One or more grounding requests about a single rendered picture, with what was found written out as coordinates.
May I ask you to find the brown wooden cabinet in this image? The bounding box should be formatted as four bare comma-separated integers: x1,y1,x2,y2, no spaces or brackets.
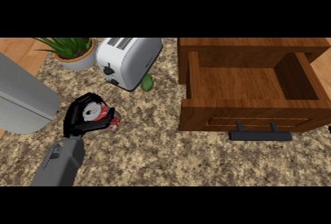
176,38,331,86

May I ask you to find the green cucumber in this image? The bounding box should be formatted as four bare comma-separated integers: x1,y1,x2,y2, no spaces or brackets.
139,73,156,93

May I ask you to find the black drawer handle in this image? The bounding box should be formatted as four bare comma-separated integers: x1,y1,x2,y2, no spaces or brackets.
228,121,294,143

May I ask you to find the brown wooden drawer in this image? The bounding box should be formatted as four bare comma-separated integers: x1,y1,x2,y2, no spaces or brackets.
178,51,331,133

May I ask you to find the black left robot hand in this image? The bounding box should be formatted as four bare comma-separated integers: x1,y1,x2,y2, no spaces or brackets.
62,92,117,138

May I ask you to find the potted green plant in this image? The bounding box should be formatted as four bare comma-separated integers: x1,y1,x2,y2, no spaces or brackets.
33,38,99,72

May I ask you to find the red can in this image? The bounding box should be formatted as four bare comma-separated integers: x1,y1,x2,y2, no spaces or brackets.
82,101,123,131

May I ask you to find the white toaster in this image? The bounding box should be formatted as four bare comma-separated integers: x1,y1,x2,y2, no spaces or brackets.
95,38,164,93

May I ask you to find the grey rounded appliance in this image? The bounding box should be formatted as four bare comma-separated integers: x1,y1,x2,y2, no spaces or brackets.
0,52,61,135

